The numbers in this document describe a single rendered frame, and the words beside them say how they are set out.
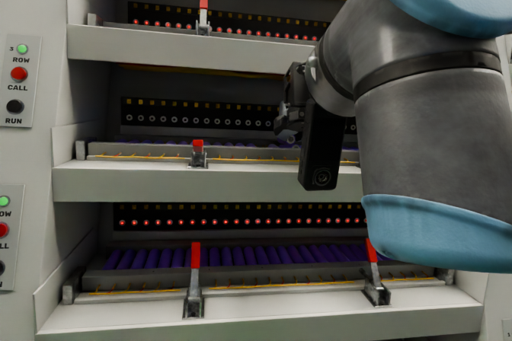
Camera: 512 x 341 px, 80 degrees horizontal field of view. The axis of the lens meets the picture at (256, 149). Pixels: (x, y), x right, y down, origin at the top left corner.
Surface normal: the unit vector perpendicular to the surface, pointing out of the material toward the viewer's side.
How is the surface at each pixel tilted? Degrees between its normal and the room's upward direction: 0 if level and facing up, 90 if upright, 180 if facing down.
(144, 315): 17
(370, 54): 91
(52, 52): 90
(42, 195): 90
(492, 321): 90
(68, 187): 107
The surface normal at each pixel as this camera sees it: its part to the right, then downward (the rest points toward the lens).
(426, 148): -0.57, -0.14
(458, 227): -0.38, -0.12
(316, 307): 0.05, -0.99
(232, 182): 0.16, 0.15
